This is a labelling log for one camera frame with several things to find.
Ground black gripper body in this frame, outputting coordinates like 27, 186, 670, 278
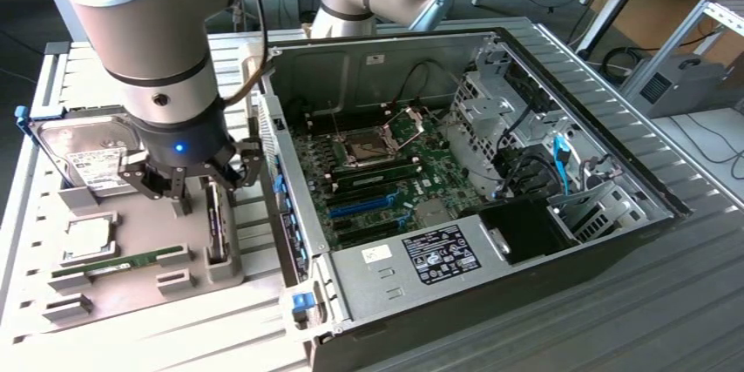
131, 97, 236, 170

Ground graphics card with black shroud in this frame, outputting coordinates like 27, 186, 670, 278
200, 173, 235, 267

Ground hard disk with blue carrier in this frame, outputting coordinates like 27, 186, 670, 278
14, 104, 147, 199

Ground grey parts rack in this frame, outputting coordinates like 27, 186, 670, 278
38, 184, 247, 335

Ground silver CPU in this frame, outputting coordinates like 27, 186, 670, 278
62, 216, 116, 260

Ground thin locking lever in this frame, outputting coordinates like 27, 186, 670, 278
331, 100, 346, 149

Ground green RAM stick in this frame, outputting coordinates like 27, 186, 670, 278
50, 244, 187, 280

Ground black expansion slot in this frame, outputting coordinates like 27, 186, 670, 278
323, 186, 398, 208
332, 217, 404, 236

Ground CPU socket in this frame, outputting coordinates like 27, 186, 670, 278
340, 128, 404, 169

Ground black RAM stick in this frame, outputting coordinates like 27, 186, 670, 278
330, 161, 423, 186

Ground metal socket cover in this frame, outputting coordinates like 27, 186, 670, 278
380, 105, 431, 152

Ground blue case latch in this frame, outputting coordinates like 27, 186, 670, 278
287, 292, 316, 317

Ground green motherboard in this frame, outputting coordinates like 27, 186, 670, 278
287, 101, 487, 252

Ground grey chipset heatsink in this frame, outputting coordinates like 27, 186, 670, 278
414, 198, 460, 226

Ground grey power supply with label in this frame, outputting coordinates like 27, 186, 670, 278
316, 213, 516, 333

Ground silver disk bay cage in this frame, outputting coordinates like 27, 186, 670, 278
450, 34, 563, 164

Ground open black PC case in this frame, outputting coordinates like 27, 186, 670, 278
236, 26, 695, 372

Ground grey equipment box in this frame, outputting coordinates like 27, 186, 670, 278
638, 54, 731, 119

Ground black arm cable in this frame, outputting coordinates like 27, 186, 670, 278
223, 0, 276, 107

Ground black wire loop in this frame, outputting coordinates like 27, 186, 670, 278
400, 59, 462, 104

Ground black wire bundle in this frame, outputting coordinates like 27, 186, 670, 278
496, 145, 563, 199

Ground blue wire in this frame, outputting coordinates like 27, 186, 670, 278
554, 133, 576, 198

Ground silver disk bracket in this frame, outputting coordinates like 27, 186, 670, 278
546, 179, 644, 246

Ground coiled black cable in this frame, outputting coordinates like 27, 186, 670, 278
600, 46, 648, 82

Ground aluminium profile frame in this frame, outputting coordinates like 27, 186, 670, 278
619, 0, 744, 98

